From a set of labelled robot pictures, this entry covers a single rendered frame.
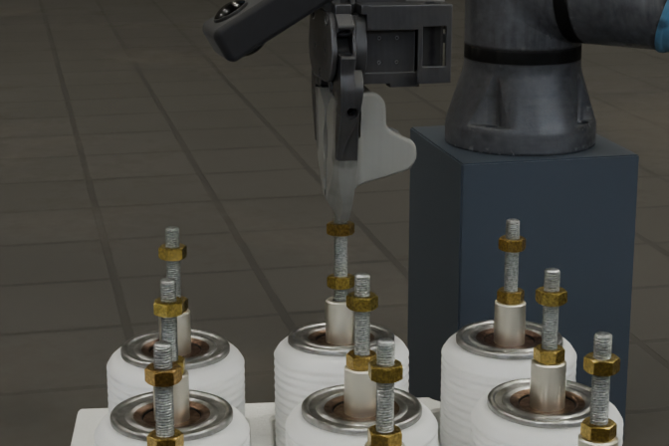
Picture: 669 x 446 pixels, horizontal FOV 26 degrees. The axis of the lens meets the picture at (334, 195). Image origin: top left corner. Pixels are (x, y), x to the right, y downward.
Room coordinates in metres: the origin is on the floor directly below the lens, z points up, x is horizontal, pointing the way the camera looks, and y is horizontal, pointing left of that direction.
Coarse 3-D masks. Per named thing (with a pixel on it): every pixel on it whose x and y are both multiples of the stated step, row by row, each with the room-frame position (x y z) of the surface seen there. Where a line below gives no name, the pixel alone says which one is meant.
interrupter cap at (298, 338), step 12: (312, 324) 1.00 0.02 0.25; (324, 324) 1.00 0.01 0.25; (372, 324) 1.00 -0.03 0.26; (288, 336) 0.97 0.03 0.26; (300, 336) 0.97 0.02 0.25; (312, 336) 0.97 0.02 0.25; (324, 336) 0.98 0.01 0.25; (372, 336) 0.97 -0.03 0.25; (384, 336) 0.97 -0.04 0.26; (300, 348) 0.95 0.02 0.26; (312, 348) 0.94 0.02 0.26; (324, 348) 0.94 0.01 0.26; (336, 348) 0.94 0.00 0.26; (348, 348) 0.94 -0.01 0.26; (372, 348) 0.94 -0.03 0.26
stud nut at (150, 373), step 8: (144, 368) 0.72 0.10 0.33; (152, 368) 0.71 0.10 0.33; (176, 368) 0.71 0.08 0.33; (144, 376) 0.72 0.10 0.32; (152, 376) 0.71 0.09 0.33; (160, 376) 0.71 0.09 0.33; (168, 376) 0.71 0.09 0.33; (176, 376) 0.71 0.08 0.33; (152, 384) 0.71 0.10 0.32; (160, 384) 0.71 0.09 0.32; (168, 384) 0.71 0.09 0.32
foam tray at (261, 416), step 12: (96, 408) 1.02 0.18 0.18; (108, 408) 1.02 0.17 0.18; (252, 408) 1.02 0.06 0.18; (264, 408) 1.02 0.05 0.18; (432, 408) 1.02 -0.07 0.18; (84, 420) 1.00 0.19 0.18; (96, 420) 1.00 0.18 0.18; (252, 420) 1.00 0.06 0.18; (264, 420) 1.00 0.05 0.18; (84, 432) 0.98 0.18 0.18; (252, 432) 0.98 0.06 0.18; (264, 432) 0.98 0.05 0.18; (72, 444) 0.96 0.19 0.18; (84, 444) 0.96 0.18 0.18; (252, 444) 0.96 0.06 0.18; (264, 444) 0.96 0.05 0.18
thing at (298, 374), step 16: (288, 352) 0.95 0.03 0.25; (304, 352) 0.94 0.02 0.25; (400, 352) 0.95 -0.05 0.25; (288, 368) 0.94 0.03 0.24; (304, 368) 0.93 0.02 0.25; (320, 368) 0.93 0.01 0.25; (336, 368) 0.92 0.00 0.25; (288, 384) 0.94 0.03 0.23; (304, 384) 0.93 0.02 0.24; (320, 384) 0.93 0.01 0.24; (336, 384) 0.92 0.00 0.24; (400, 384) 0.95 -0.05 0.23; (288, 400) 0.94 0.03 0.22
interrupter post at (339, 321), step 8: (328, 304) 0.97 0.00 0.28; (336, 304) 0.96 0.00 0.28; (344, 304) 0.96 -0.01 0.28; (328, 312) 0.97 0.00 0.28; (336, 312) 0.96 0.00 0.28; (344, 312) 0.96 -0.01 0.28; (352, 312) 0.97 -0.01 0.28; (328, 320) 0.97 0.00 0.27; (336, 320) 0.96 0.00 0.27; (344, 320) 0.96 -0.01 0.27; (352, 320) 0.96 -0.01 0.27; (328, 328) 0.97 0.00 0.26; (336, 328) 0.96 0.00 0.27; (344, 328) 0.96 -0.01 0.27; (352, 328) 0.96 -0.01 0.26; (328, 336) 0.97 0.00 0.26; (336, 336) 0.96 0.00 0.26; (344, 336) 0.96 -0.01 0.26; (352, 336) 0.96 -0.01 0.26
